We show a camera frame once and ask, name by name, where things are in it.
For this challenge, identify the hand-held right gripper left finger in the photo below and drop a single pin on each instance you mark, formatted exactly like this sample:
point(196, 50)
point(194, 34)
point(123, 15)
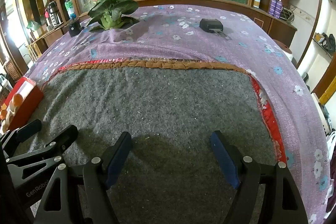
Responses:
point(118, 158)

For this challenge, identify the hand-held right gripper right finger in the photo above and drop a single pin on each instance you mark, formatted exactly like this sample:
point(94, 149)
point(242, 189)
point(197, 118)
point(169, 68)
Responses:
point(224, 161)

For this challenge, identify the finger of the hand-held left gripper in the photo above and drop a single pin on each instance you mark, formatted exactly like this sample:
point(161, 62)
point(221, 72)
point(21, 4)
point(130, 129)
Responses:
point(64, 138)
point(29, 130)

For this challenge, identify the red-rimmed white tray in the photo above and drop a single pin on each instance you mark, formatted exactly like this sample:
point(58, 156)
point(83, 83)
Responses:
point(30, 106)

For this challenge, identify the box lid with orange print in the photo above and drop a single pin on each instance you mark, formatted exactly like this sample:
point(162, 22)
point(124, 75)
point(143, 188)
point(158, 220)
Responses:
point(10, 111)

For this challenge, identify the grey felt mat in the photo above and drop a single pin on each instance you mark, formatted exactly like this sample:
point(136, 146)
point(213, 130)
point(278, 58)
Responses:
point(157, 98)

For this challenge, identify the green bag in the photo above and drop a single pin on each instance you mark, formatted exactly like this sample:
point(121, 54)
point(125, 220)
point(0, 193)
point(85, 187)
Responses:
point(33, 25)

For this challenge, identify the black cylinder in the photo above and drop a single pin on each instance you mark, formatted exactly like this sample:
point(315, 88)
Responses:
point(73, 28)

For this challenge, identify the red thermos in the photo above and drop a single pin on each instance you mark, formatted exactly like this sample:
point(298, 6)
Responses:
point(47, 16)

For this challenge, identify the black thermos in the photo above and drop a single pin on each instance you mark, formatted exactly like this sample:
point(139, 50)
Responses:
point(53, 15)

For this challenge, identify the purple floral blanket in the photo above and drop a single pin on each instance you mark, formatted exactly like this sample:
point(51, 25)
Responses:
point(183, 43)

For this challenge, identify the green leafy cabbage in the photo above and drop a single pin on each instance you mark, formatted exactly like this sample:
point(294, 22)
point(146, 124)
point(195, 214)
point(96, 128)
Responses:
point(110, 20)

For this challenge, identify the green and white plastic bottle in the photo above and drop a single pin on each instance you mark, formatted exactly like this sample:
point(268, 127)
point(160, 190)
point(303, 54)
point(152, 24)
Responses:
point(69, 7)

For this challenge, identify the black case with metal strip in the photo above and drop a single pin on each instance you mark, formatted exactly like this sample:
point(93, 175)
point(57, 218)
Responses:
point(210, 24)

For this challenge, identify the purple bottle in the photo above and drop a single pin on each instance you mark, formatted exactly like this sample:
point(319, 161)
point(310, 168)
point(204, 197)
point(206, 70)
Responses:
point(272, 5)
point(279, 7)

